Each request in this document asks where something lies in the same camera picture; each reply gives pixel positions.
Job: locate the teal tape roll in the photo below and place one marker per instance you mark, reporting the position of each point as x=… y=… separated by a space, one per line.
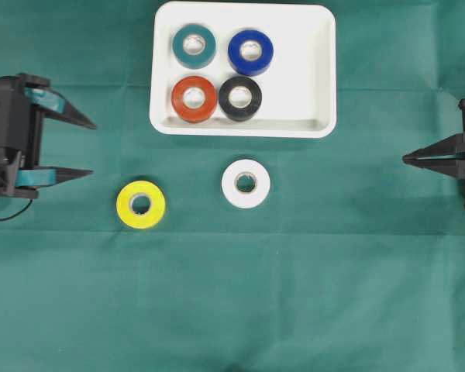
x=194 y=46

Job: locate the black tape roll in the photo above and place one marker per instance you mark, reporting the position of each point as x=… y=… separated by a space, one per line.
x=240 y=114

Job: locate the yellow tape roll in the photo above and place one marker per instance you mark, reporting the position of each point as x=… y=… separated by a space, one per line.
x=129 y=193

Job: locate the white plastic tray case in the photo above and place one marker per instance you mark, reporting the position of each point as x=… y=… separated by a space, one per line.
x=298 y=88

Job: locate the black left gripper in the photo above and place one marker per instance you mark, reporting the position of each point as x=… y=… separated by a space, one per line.
x=24 y=101

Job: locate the green table cloth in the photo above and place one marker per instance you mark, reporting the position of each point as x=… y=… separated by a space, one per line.
x=354 y=262

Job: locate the white tape roll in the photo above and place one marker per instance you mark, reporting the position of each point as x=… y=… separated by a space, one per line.
x=234 y=172

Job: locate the orange tape roll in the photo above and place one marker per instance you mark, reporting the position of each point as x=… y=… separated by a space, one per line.
x=194 y=99

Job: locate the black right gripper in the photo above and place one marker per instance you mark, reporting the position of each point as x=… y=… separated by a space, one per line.
x=443 y=147

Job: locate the blue tape roll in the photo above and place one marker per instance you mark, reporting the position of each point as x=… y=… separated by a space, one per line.
x=250 y=52

